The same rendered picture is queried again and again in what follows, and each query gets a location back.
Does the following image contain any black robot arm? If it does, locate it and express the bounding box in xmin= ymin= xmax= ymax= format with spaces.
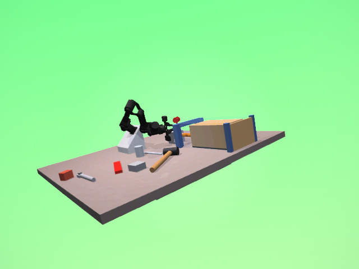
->
xmin=119 ymin=99 xmax=163 ymax=136

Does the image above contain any black mallet with wooden handle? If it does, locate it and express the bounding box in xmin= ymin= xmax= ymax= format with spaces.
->
xmin=149 ymin=147 xmax=180 ymax=173

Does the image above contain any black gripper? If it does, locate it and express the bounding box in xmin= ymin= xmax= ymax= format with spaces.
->
xmin=158 ymin=115 xmax=173 ymax=141

